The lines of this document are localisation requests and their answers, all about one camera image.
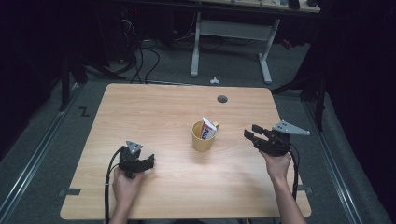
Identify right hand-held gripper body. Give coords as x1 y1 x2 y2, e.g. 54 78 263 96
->
257 119 312 158

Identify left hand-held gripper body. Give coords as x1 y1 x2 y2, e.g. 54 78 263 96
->
118 140 148 179

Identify metal floor rail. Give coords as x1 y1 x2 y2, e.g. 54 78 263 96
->
0 83 82 220
302 100 364 224

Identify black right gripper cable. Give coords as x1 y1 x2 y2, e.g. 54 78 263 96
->
288 147 301 202

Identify person's right hand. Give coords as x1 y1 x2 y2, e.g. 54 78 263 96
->
259 150 293 184

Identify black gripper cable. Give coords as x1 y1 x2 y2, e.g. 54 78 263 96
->
104 147 124 224
288 147 301 202

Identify grey metal desk frame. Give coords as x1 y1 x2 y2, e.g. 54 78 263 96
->
190 11 281 85

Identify white toothpaste tube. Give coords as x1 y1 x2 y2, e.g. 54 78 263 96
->
199 117 218 141

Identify person's left hand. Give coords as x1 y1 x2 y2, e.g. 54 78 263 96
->
111 169 146 209

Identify grey tape strip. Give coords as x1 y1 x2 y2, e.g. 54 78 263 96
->
297 185 314 196
58 188 82 198

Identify yellow cup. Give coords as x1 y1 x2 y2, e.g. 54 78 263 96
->
191 120 220 153

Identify black metal stand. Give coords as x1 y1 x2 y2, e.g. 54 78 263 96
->
58 52 89 113
270 69 329 133

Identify black floor cables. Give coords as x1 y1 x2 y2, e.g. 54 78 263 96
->
129 36 162 85

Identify dark computer tower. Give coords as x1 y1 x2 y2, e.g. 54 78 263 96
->
120 5 142 64

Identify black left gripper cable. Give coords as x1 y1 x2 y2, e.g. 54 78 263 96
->
104 147 124 224

